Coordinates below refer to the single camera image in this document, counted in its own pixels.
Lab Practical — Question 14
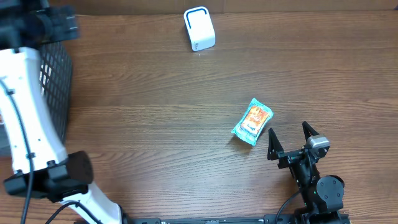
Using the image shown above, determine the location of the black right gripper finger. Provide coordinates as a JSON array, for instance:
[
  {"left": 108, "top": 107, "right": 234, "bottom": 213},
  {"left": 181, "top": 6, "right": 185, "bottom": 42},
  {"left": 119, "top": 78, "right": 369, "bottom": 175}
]
[
  {"left": 302, "top": 121, "right": 319, "bottom": 141},
  {"left": 267, "top": 128, "right": 284, "bottom": 161}
]

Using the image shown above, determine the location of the teal tissue pack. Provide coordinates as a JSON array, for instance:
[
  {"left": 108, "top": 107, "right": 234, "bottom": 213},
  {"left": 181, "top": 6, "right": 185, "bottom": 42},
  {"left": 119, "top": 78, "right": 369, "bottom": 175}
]
[{"left": 231, "top": 98, "right": 274, "bottom": 146}]

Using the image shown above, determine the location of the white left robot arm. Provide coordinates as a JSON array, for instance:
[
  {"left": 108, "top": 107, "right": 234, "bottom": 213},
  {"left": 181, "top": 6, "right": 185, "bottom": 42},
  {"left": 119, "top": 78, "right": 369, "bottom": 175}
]
[{"left": 1, "top": 1, "right": 129, "bottom": 223}]

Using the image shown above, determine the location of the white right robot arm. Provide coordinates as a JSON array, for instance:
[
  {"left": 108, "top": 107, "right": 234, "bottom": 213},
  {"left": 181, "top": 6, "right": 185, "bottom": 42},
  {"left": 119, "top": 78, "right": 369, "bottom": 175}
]
[{"left": 265, "top": 121, "right": 350, "bottom": 223}]

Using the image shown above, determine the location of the white barcode scanner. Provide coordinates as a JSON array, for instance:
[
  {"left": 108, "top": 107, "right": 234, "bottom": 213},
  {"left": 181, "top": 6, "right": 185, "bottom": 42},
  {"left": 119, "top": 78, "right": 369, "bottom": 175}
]
[{"left": 183, "top": 6, "right": 216, "bottom": 52}]

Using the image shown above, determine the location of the grey plastic mesh basket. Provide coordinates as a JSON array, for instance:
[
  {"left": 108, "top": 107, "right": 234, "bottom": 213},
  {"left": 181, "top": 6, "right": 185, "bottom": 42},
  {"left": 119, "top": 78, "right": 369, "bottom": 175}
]
[{"left": 0, "top": 41, "right": 73, "bottom": 157}]

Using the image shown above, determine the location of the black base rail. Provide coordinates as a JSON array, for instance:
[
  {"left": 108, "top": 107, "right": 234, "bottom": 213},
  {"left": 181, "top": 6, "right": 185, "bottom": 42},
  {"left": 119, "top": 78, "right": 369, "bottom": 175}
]
[{"left": 123, "top": 214, "right": 351, "bottom": 224}]

